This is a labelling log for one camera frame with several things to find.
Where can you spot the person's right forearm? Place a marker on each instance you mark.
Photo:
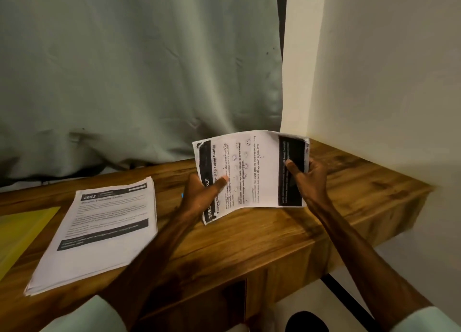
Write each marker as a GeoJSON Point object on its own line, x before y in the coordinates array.
{"type": "Point", "coordinates": [374, 270]}

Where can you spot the person's left hand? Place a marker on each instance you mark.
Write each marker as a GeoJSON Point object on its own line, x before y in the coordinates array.
{"type": "Point", "coordinates": [198, 198]}

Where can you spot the yellow patterned folder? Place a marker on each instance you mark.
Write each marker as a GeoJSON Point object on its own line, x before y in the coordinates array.
{"type": "Point", "coordinates": [21, 234]}

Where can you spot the person's left forearm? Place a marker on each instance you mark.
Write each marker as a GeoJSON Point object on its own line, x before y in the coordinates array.
{"type": "Point", "coordinates": [137, 285]}

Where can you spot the black bar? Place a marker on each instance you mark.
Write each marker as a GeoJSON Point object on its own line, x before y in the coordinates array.
{"type": "Point", "coordinates": [349, 303]}

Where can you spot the pale green curtain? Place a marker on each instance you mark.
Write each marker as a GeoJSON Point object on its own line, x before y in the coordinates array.
{"type": "Point", "coordinates": [137, 69]}

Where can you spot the person's right hand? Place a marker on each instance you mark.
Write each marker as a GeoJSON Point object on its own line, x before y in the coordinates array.
{"type": "Point", "coordinates": [310, 184]}

